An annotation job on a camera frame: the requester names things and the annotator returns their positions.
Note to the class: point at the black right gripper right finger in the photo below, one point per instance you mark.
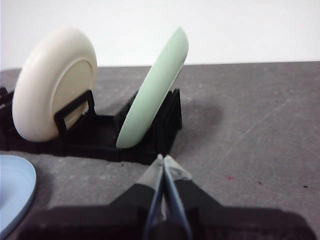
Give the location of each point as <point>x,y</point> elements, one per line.
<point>237,225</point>

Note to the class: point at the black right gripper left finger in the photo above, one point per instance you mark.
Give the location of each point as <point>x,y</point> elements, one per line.
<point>100,222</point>

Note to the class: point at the blue plate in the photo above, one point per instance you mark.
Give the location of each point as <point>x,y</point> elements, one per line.
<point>15,190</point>

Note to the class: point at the black plate rack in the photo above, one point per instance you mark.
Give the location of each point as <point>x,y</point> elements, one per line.
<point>100,135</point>

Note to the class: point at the green plate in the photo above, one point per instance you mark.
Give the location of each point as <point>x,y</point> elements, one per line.
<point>152,92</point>

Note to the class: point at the white plate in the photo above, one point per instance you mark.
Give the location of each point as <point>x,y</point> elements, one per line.
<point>37,95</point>

